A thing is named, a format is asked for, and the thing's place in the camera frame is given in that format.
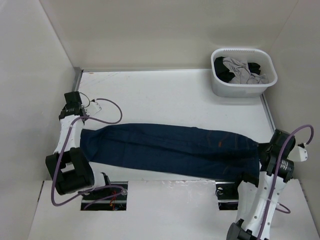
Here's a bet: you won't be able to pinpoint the white plastic laundry basket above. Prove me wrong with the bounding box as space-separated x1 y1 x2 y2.
210 48 278 98

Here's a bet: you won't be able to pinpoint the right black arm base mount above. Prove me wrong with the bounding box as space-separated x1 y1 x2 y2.
215 181 239 211

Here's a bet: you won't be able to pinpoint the dark blue denim trousers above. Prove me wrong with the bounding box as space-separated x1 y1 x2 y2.
80 123 260 181

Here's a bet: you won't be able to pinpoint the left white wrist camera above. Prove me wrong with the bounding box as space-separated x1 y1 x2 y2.
86 99 102 117

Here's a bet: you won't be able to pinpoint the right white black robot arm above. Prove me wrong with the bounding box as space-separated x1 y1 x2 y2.
226 129 296 240

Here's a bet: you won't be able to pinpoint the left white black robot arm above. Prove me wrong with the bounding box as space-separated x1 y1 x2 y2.
45 91 112 200

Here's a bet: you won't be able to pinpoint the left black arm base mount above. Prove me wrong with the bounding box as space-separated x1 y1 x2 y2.
80 181 128 211

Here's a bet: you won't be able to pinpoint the black garment in basket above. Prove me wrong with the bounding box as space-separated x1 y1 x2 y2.
213 56 262 83

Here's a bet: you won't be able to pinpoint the grey crumpled garment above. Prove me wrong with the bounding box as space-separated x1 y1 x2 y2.
222 57 269 85

